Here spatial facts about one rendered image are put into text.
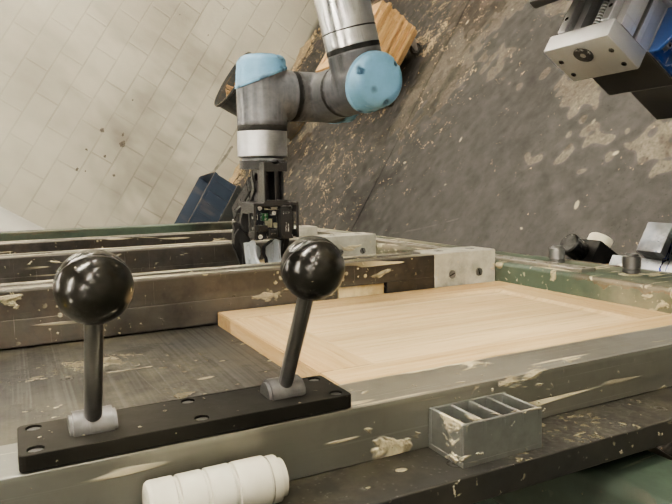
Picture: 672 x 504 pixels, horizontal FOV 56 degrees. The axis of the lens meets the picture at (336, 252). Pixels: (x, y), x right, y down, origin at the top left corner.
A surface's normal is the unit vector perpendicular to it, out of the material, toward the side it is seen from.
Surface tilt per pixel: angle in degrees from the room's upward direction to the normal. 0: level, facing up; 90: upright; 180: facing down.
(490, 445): 89
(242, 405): 58
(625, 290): 32
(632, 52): 90
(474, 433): 89
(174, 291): 90
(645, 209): 0
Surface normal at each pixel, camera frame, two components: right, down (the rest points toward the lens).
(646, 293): -0.89, 0.07
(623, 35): 0.46, 0.07
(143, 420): -0.02, -0.99
